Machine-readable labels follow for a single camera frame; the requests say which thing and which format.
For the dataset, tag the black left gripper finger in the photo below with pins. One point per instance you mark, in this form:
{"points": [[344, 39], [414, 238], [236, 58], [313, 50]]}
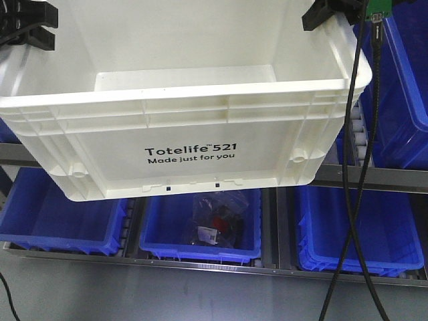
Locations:
{"points": [[21, 14], [37, 37]]}

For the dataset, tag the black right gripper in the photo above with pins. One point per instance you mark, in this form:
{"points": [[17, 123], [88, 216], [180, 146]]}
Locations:
{"points": [[322, 10]]}

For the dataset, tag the white plastic Totelife tote box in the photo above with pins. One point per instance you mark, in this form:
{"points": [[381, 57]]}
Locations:
{"points": [[143, 98]]}

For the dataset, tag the green circuit board right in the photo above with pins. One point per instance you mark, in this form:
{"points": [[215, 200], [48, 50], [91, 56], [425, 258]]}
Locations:
{"points": [[378, 9]]}

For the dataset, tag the blue bin upper left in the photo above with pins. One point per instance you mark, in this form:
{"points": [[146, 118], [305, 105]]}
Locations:
{"points": [[7, 135]]}

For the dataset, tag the white roller track right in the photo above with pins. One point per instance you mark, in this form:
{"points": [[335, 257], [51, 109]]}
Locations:
{"points": [[358, 134]]}

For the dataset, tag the blue storage bin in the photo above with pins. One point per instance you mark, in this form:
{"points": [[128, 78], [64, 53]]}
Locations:
{"points": [[401, 135]]}

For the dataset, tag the blue bin lower left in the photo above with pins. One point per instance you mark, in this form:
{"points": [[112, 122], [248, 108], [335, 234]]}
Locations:
{"points": [[38, 214]]}

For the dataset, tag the blue bin lower right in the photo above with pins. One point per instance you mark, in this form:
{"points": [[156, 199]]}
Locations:
{"points": [[385, 226]]}

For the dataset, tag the blue bin lower middle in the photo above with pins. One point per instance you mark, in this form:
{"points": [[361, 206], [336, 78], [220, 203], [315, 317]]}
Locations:
{"points": [[165, 220]]}

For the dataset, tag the clear bag of parts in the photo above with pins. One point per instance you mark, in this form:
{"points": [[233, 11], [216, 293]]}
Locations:
{"points": [[216, 220]]}

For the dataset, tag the steel lower shelf rail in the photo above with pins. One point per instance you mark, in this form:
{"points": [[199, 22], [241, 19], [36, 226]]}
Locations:
{"points": [[155, 263]]}

